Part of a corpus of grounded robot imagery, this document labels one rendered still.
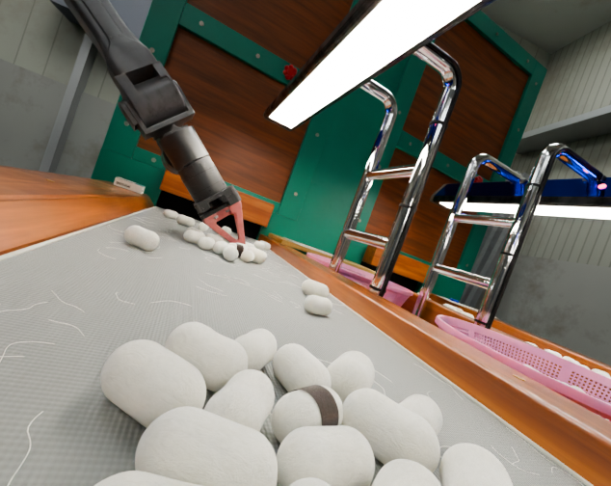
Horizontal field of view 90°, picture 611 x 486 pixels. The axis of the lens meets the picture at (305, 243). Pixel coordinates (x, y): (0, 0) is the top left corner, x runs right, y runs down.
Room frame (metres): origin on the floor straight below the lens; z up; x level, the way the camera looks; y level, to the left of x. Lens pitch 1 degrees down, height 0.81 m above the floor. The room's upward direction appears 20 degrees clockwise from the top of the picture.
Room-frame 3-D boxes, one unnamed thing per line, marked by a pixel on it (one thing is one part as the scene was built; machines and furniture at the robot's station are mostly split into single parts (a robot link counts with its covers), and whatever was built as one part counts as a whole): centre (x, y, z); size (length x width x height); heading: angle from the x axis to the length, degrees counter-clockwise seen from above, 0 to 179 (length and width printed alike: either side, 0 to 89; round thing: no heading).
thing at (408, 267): (1.11, -0.36, 0.83); 0.30 x 0.06 x 0.07; 112
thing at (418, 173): (0.50, -0.02, 0.90); 0.20 x 0.19 x 0.45; 22
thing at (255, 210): (0.86, 0.27, 0.83); 0.30 x 0.06 x 0.07; 112
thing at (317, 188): (1.28, 0.04, 1.31); 1.36 x 0.55 x 0.95; 112
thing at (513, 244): (0.65, -0.40, 0.90); 0.20 x 0.19 x 0.45; 22
